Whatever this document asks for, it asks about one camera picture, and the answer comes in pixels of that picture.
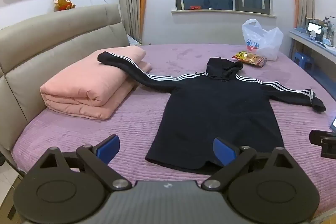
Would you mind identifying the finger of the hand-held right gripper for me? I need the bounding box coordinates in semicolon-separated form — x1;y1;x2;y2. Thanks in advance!
309;130;336;159

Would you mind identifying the orange plush toy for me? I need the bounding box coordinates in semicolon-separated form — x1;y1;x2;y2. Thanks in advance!
54;0;76;12

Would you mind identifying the yellow red snack packet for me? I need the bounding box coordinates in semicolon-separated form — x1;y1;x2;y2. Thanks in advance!
231;51;268;68

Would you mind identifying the white plastic bag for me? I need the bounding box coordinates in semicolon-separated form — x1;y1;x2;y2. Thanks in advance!
241;19;284;61

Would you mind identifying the black striped hoodie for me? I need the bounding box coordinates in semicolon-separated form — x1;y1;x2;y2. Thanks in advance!
97;51;327;176

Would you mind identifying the blue plastic stool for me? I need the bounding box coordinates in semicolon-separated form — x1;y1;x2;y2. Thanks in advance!
293;52;315;70

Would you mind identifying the white nightstand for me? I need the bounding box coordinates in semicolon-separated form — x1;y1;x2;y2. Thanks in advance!
127;33;144;46

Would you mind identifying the folded pink blanket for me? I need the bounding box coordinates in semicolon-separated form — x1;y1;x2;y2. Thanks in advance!
40;46;153;120

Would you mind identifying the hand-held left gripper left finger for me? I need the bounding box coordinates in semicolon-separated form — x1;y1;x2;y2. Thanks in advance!
39;135;132;191

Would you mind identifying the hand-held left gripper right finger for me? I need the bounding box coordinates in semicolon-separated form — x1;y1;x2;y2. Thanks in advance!
202;137;294;191

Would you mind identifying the small screen device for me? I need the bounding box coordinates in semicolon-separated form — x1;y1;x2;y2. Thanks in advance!
306;21;323;40

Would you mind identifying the light blue desk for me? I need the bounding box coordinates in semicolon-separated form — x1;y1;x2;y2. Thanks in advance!
288;28;336;71

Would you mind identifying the beige padded headboard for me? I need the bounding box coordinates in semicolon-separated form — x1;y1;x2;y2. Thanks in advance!
0;4;131;170

